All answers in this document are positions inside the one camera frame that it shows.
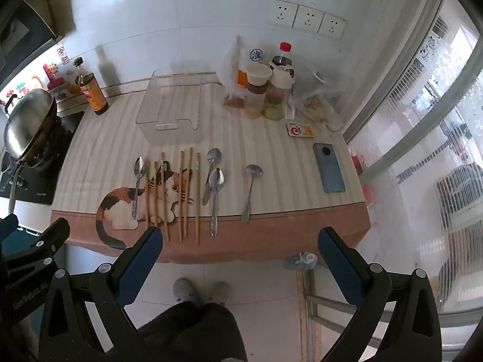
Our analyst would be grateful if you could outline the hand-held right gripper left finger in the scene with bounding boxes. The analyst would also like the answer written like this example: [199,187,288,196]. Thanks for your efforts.
[38,226,164,362]

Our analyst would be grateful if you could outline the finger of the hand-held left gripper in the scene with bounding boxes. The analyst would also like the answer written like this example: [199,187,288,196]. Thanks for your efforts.
[0,214,19,243]
[3,218,71,273]

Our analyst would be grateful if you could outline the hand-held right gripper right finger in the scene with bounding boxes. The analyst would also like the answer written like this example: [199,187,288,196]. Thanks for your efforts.
[318,227,442,362]

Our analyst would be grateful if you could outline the set of wooden chopsticks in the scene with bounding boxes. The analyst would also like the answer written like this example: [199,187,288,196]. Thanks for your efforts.
[144,147,201,246]

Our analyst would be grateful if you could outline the oval metal spoon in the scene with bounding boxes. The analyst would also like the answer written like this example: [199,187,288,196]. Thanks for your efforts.
[202,148,222,206]
[208,168,225,237]
[131,156,146,219]

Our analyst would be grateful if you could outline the round-bowl metal spoon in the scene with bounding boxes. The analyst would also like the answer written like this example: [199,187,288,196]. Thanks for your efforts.
[241,164,264,224]

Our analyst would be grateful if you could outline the clear plastic container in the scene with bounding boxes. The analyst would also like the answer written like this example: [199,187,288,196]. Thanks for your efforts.
[136,67,204,146]

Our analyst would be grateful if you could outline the pale blue crumpled object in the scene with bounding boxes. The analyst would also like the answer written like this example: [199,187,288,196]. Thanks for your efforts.
[285,252,318,272]

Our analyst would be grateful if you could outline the black gas stove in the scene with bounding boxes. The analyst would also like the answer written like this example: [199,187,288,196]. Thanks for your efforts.
[0,111,85,207]

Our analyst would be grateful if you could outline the grey slipper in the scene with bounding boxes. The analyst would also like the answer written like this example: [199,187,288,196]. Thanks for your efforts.
[173,278,195,304]
[207,281,231,306]

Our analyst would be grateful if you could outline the person's legs in dark trousers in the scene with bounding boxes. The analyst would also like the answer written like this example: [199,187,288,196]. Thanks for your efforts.
[136,302,248,362]

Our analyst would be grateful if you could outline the blue smartphone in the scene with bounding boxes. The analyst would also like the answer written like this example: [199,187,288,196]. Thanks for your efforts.
[313,142,347,194]

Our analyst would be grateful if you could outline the striped cat print tablecloth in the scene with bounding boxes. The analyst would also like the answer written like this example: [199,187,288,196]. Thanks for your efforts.
[51,79,372,265]

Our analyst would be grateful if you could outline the steel wok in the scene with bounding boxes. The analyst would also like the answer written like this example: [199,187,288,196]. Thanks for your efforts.
[3,88,63,215]

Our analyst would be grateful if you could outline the sliding glass door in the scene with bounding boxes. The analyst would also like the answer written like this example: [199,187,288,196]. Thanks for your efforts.
[343,0,483,325]

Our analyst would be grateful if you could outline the red and orange card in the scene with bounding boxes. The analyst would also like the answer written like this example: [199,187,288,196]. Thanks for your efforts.
[286,122,315,137]

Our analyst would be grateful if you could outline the dark soy sauce bottle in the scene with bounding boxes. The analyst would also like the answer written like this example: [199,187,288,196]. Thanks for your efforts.
[73,56,109,116]

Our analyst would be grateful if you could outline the crumpled clear plastic bag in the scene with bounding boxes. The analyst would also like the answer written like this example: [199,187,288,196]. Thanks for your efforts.
[289,64,344,131]

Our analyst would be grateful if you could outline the white-lidded oil bottle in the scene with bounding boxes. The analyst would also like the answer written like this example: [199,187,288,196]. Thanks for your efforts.
[263,66,296,120]

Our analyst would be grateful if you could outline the glass jar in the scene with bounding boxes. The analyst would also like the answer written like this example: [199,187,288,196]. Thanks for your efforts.
[245,83,267,119]

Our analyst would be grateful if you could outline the range hood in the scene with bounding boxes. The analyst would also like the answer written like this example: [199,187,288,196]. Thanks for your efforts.
[0,0,65,80]

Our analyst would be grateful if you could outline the clear bag with blue label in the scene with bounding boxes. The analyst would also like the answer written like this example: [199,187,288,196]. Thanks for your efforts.
[217,36,272,110]

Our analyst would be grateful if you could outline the red-capped dark bottle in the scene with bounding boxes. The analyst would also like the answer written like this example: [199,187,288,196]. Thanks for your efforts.
[269,42,293,70]

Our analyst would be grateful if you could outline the metal table frame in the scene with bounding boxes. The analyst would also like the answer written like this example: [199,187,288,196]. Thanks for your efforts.
[298,268,359,362]

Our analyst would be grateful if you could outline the colourful wall stickers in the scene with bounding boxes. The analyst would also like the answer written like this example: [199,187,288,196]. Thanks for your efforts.
[0,47,82,110]

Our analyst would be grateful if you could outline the white wall socket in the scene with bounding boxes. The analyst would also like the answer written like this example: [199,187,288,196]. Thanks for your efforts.
[269,0,299,27]
[293,5,325,33]
[318,12,347,39]

